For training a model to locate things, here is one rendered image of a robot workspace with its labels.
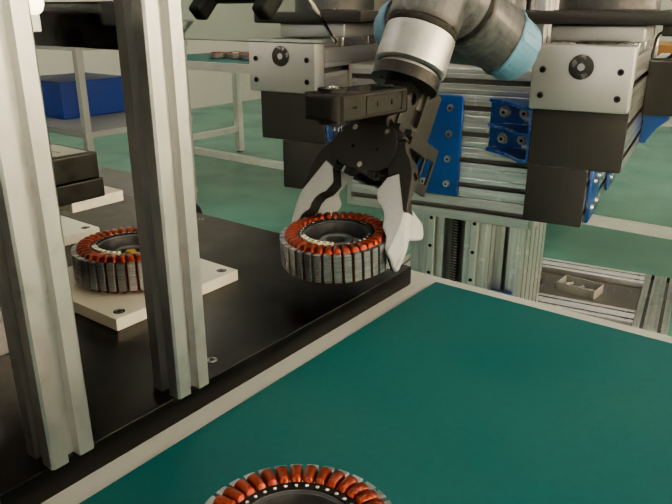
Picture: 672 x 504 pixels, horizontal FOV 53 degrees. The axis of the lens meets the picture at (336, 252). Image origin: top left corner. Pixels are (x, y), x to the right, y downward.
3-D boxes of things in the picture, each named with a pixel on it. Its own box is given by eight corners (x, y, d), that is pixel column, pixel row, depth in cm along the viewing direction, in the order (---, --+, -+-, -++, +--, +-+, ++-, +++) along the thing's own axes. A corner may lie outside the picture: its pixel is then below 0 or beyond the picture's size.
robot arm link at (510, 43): (487, 23, 85) (432, -23, 78) (559, 24, 76) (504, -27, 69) (463, 80, 85) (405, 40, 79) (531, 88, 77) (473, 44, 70)
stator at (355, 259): (330, 233, 75) (328, 201, 73) (414, 256, 68) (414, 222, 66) (258, 269, 67) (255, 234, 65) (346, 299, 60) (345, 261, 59)
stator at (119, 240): (138, 249, 76) (135, 217, 74) (211, 268, 70) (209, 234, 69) (51, 280, 67) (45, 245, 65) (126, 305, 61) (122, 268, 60)
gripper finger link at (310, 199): (316, 251, 75) (373, 193, 72) (284, 239, 70) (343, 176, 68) (303, 233, 77) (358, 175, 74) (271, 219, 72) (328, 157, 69)
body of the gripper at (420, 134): (424, 204, 71) (459, 97, 71) (384, 178, 64) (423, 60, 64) (366, 191, 75) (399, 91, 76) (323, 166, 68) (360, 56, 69)
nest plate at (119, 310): (147, 251, 79) (146, 241, 78) (238, 280, 70) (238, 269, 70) (26, 291, 67) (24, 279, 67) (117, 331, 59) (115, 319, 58)
